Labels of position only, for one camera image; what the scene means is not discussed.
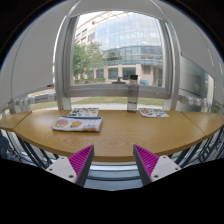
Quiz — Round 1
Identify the clear water bottle black cap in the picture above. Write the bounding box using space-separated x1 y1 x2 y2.
127 75 139 113

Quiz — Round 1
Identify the colourful sticker sheet left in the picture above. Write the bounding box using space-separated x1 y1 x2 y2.
68 107 99 117

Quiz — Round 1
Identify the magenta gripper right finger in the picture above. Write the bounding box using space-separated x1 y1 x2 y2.
133 144 180 185

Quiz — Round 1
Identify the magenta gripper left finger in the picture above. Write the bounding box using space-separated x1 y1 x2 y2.
47 145 94 187

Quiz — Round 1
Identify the colourful sticker sheet right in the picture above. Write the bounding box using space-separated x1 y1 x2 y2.
139 108 168 118

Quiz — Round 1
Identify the colourful sticker sheet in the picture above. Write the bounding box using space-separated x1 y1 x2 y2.
68 107 99 117
139 108 168 118

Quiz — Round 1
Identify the grey window frame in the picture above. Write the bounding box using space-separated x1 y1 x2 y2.
55 0 180 110

